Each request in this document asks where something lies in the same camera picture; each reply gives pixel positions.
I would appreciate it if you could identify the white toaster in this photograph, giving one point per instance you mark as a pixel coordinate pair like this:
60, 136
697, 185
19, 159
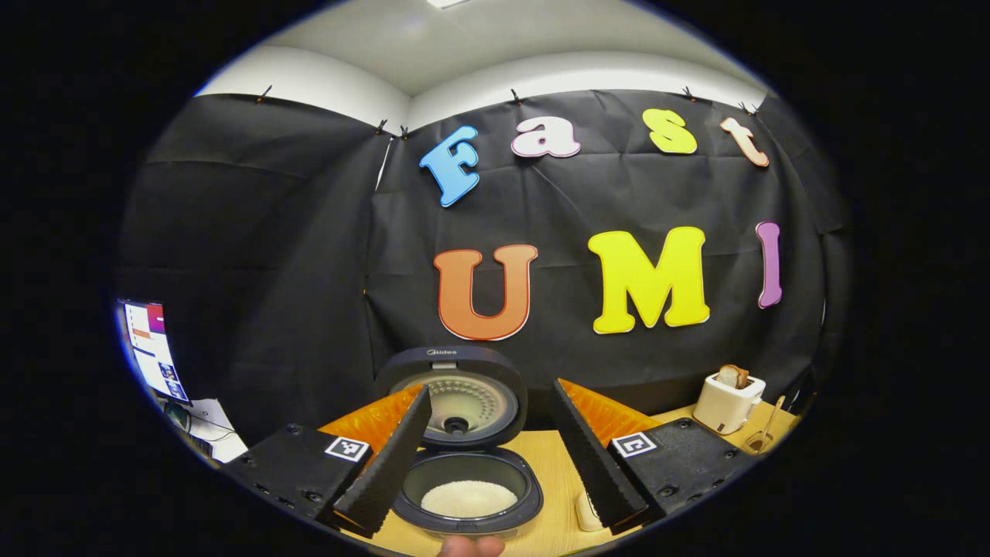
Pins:
723, 406

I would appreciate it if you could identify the dark grey rice cooker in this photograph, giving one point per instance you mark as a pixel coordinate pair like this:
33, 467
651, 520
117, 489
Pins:
479, 363

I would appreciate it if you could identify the wooden spoon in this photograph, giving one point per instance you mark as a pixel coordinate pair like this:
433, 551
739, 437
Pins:
773, 414

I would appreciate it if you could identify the clear plastic rice box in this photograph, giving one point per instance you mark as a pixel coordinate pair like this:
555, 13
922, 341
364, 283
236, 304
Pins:
588, 514

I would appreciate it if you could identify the toasted bread slice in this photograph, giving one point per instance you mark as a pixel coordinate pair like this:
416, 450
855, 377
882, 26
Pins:
732, 377

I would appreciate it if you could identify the ceiling light panel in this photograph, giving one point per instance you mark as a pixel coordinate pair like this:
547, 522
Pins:
447, 3

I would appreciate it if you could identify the computer monitor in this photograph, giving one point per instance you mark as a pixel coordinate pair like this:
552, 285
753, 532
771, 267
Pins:
155, 348

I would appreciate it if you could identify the white rice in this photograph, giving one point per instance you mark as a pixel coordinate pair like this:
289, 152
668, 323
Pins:
469, 499

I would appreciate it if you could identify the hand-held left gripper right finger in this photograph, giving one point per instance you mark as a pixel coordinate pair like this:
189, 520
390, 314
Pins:
592, 464

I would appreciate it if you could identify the white side table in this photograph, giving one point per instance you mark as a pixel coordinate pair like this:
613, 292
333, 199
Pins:
220, 433

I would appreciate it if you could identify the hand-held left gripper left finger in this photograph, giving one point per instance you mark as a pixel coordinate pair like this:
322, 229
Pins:
387, 464

